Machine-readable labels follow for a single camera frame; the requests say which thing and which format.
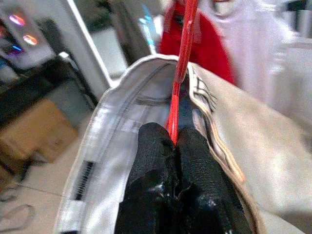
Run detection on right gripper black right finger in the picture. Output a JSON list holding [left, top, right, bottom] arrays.
[[176, 127, 253, 234]]

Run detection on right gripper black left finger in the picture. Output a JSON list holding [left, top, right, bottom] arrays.
[[114, 122, 181, 234]]

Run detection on white denim jeans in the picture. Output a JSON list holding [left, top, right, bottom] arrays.
[[55, 54, 312, 234]]

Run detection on red plastic hanger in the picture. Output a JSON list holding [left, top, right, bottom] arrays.
[[164, 0, 198, 147]]

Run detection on light blue hanger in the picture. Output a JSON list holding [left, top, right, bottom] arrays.
[[138, 3, 157, 53]]

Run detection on brown cardboard box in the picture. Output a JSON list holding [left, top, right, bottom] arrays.
[[0, 98, 80, 171]]

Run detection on red polo shirt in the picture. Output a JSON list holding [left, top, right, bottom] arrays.
[[158, 0, 237, 86]]

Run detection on black desk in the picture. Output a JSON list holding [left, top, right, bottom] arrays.
[[0, 55, 98, 127]]

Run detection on plain white t-shirt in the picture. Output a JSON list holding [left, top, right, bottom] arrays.
[[199, 0, 312, 122]]

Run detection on computer case with lit fans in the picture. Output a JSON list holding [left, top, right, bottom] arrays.
[[0, 6, 53, 64]]

